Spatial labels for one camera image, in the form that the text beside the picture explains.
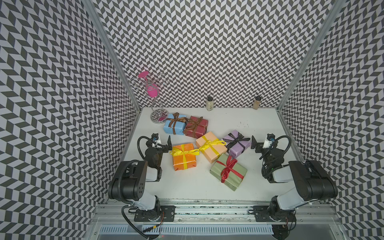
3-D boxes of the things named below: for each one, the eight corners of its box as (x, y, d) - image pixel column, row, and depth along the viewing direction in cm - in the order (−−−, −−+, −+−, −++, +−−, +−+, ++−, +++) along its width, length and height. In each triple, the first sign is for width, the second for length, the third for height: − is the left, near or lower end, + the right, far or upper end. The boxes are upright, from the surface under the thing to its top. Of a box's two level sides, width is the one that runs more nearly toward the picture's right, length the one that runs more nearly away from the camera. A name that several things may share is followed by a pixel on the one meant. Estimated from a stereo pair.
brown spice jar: (255, 111, 120) (259, 100, 112) (251, 107, 123) (255, 97, 114) (258, 109, 122) (263, 99, 113) (254, 106, 124) (259, 95, 115)
